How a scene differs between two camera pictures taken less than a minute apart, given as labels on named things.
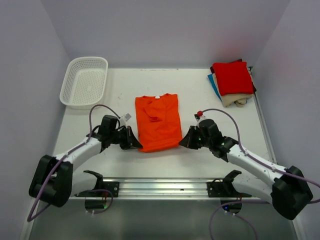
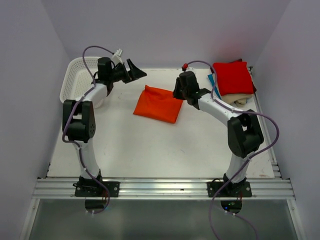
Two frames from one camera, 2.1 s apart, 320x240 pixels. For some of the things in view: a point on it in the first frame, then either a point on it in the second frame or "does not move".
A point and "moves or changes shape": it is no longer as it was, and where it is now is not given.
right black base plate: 225,188 does not move
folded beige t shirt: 240,100 does not move
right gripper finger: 192,139 -> 177,93
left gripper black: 131,142 -> 134,73
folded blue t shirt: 210,77 does not move
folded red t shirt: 233,78 does not move
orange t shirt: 158,123 moves or changes shape
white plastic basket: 84,83 does not move
